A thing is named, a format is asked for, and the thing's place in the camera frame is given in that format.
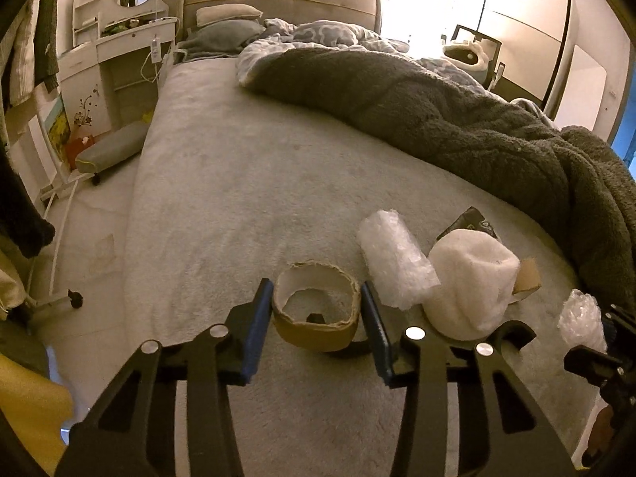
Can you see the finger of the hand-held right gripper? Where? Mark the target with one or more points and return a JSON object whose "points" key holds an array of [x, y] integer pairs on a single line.
{"points": [[616, 325], [589, 360]]}

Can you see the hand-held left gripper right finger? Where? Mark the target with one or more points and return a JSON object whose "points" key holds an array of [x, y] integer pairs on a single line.
{"points": [[377, 338]]}

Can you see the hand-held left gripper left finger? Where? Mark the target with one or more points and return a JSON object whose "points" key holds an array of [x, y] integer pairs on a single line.
{"points": [[256, 338]]}

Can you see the bubble wrap piece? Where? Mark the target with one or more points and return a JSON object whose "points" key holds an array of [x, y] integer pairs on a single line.
{"points": [[579, 315]]}

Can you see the clear bubble wrap roll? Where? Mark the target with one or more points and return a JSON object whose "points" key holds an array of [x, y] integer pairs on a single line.
{"points": [[392, 258]]}

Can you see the brown cardboard piece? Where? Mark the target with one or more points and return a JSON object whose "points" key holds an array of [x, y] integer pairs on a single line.
{"points": [[527, 278]]}

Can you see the white foam sheet roll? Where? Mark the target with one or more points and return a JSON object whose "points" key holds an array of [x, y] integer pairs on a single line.
{"points": [[467, 283]]}

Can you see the dark foil packet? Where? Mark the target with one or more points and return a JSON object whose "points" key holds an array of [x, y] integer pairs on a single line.
{"points": [[472, 218]]}

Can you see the person's right hand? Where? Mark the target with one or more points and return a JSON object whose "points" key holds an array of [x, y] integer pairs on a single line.
{"points": [[601, 430]]}

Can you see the grey bed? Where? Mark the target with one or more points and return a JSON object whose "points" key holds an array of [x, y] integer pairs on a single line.
{"points": [[238, 184]]}

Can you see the white clothes rack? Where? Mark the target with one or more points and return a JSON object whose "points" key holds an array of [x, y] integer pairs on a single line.
{"points": [[57, 248]]}

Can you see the dark grey fleece blanket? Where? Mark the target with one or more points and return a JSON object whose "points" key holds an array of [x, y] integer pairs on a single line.
{"points": [[447, 124]]}

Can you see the yellowish cloth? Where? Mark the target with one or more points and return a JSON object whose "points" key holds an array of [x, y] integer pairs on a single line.
{"points": [[30, 407]]}

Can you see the grey padded footstool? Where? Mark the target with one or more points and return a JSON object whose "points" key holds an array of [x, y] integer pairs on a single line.
{"points": [[109, 151]]}

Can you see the red bag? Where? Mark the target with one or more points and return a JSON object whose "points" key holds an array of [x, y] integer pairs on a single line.
{"points": [[79, 149]]}

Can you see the black hanging garment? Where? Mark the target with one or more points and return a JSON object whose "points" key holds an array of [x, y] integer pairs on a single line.
{"points": [[25, 218]]}

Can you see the yellow framed picture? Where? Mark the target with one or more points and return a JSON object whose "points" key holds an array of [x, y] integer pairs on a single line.
{"points": [[57, 129]]}

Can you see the white plush pet bed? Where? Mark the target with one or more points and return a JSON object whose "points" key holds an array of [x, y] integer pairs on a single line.
{"points": [[467, 54]]}

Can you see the grey-blue pillow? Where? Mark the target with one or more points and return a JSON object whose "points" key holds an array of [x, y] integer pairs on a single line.
{"points": [[218, 37]]}

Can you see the blue patterned duvet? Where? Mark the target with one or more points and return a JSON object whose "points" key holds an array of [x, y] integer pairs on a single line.
{"points": [[323, 32]]}

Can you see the sliding door wardrobe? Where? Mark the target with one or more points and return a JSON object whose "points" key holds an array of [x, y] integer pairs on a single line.
{"points": [[521, 25]]}

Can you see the cream pillow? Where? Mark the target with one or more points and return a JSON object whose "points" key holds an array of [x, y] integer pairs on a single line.
{"points": [[226, 14]]}

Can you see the white dressing table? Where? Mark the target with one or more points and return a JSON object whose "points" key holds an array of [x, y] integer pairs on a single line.
{"points": [[124, 39]]}

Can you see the dark green hanging garment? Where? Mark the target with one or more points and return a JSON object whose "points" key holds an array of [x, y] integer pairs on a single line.
{"points": [[47, 25]]}

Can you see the white striped hanging cloth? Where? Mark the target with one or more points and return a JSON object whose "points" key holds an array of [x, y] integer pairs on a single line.
{"points": [[20, 44]]}

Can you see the white wall panel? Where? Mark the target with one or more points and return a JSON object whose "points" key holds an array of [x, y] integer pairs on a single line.
{"points": [[586, 84]]}

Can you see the black frame chair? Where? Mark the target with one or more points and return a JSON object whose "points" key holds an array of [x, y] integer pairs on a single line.
{"points": [[492, 42]]}

